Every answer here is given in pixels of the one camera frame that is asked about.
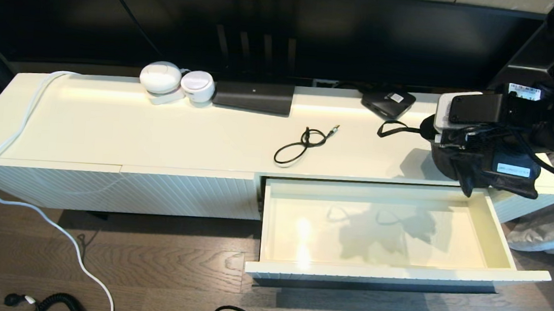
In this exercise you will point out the small white round device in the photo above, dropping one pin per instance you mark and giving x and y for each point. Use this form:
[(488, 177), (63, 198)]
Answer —
[(197, 86)]

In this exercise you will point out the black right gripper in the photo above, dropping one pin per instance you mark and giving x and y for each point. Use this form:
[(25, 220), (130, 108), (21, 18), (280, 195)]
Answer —
[(514, 159)]

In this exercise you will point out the black television screen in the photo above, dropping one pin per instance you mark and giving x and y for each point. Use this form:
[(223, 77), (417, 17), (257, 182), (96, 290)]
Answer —
[(365, 39)]

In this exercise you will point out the black wall shelf unit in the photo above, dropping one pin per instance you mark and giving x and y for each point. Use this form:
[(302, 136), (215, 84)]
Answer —
[(521, 71)]

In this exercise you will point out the black umbrella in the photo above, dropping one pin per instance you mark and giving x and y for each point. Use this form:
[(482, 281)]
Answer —
[(459, 165)]

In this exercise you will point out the black set-top box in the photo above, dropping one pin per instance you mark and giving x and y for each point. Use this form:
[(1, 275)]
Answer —
[(385, 103)]

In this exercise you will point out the large white round device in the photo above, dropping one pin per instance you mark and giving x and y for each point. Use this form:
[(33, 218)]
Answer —
[(160, 78)]

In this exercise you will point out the white tv cabinet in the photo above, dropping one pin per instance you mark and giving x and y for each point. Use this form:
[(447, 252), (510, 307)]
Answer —
[(160, 131)]

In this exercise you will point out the grey curtain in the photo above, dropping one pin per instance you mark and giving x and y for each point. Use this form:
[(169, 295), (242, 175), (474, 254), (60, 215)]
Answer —
[(548, 221)]

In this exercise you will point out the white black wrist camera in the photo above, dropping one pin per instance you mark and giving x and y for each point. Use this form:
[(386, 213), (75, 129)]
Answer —
[(473, 109)]

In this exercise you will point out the black router with antennas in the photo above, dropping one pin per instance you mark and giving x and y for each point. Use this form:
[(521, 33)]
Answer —
[(254, 97)]

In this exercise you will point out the white fluted drawer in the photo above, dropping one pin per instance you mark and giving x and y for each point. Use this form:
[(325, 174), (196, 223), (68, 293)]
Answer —
[(374, 232)]

